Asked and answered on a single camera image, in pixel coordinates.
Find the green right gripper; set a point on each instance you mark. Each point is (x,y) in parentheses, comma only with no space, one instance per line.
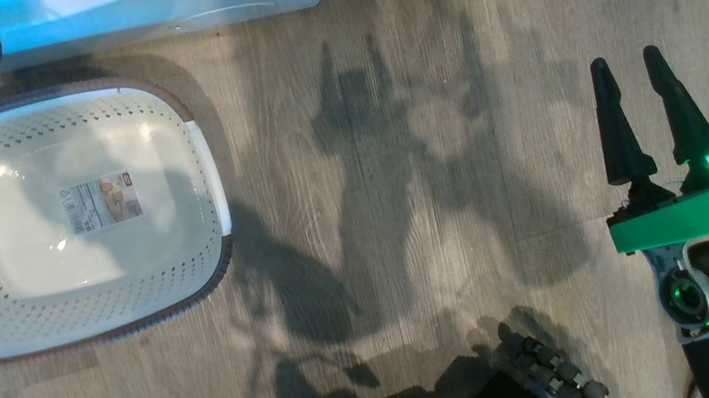
(696,213)

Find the white front-load washing machine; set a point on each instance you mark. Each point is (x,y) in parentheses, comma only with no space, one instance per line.
(140,13)

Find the basket product label sticker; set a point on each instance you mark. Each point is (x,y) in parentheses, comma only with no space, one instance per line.
(101,202)

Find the white perforated laundry basket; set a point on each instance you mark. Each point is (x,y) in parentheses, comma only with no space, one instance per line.
(40,308)

